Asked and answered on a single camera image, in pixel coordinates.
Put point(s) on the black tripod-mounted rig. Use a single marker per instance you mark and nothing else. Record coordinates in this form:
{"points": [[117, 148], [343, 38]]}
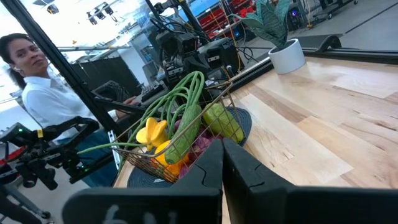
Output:
{"points": [[40, 155]]}

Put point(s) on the yellow lemon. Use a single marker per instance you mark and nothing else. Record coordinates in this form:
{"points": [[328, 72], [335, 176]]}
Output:
{"points": [[162, 154]]}

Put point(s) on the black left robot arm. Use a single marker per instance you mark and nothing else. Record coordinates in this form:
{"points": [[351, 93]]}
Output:
{"points": [[217, 56]]}

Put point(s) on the green cucumber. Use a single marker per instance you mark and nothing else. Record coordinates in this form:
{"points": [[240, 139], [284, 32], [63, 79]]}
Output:
{"points": [[185, 137]]}

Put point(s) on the black keyboard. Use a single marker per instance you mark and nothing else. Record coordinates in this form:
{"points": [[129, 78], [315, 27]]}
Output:
{"points": [[154, 91]]}

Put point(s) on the potted plant in white pot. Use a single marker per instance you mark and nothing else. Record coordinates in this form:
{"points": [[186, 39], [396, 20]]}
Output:
{"points": [[287, 59]]}

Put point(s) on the black studio light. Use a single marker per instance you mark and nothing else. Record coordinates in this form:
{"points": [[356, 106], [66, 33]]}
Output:
{"points": [[53, 8], [102, 11]]}

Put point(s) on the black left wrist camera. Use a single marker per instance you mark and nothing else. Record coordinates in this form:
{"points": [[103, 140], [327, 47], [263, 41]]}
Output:
{"points": [[187, 43]]}

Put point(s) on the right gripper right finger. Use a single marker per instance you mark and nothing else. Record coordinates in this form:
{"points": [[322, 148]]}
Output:
{"points": [[280, 205]]}

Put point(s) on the black mesh chair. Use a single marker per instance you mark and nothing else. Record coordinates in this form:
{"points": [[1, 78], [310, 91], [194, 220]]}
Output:
{"points": [[112, 91]]}

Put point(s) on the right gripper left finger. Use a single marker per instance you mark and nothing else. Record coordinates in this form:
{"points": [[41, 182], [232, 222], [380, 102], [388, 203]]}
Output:
{"points": [[186, 205]]}

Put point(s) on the dark round woven placemat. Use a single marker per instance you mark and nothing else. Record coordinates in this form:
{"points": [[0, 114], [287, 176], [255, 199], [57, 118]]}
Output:
{"points": [[245, 119]]}

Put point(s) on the white perforated bracket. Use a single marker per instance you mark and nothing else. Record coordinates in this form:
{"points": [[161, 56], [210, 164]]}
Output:
{"points": [[113, 149]]}

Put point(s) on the person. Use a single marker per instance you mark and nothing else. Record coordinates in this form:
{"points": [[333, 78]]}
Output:
{"points": [[49, 99]]}

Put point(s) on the yellow starfruit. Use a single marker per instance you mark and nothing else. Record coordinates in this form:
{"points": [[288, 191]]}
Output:
{"points": [[152, 133]]}

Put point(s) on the red storage bin shelf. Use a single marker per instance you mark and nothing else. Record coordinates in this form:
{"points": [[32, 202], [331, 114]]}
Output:
{"points": [[217, 18]]}

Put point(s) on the green long beans bundle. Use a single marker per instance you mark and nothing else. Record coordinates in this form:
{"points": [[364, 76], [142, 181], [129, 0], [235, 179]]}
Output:
{"points": [[186, 90]]}

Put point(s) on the black aluminium table frame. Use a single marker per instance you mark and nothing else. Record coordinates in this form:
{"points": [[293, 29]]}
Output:
{"points": [[62, 62]]}

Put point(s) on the black partition panel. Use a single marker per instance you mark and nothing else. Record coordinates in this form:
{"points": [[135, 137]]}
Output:
{"points": [[102, 71]]}

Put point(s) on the long bumpy green gourd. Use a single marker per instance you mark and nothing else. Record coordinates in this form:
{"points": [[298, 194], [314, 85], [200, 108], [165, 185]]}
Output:
{"points": [[222, 123]]}

